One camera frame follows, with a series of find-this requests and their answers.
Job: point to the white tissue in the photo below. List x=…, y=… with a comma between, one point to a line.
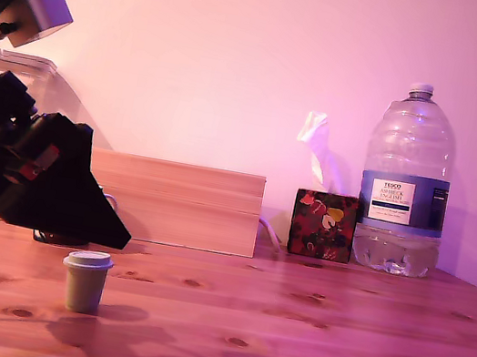
x=320, y=149

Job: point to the floral tissue box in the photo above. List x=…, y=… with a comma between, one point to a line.
x=322, y=226

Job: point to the wooden box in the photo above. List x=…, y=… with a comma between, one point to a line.
x=187, y=206

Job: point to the clear plastic storage container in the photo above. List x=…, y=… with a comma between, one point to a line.
x=64, y=104

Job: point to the large clear water bottle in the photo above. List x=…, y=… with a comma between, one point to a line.
x=404, y=194

